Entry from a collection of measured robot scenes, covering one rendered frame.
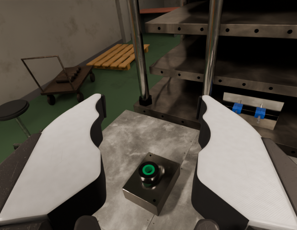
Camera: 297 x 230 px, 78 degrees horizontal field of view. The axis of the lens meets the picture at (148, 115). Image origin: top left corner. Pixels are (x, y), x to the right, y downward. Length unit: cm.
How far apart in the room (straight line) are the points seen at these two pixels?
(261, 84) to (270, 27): 25
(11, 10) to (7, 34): 35
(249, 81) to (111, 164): 78
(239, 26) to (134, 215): 88
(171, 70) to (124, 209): 77
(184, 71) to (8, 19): 297
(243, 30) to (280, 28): 13
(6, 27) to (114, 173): 303
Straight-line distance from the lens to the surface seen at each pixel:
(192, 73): 108
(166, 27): 106
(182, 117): 114
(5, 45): 354
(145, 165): 75
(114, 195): 83
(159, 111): 120
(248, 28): 96
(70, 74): 328
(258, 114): 108
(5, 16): 359
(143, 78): 118
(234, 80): 104
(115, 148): 99
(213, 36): 94
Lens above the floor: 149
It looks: 37 degrees down
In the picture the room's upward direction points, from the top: 7 degrees counter-clockwise
